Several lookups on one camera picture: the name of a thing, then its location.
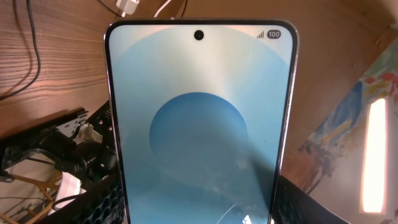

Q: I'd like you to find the teal screen Galaxy smartphone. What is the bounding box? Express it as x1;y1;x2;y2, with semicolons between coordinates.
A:
104;19;299;224

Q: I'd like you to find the white power strip cord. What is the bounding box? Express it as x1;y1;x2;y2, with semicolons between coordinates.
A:
152;0;172;19

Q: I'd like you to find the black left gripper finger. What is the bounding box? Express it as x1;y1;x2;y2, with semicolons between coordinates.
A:
273;175;348;224

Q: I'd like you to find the white power strip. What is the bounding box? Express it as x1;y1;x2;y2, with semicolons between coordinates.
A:
116;0;139;17

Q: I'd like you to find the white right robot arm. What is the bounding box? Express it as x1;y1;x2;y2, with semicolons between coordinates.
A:
1;103;127;224

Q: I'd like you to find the black USB charging cable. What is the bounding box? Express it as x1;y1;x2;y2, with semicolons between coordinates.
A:
0;0;42;101

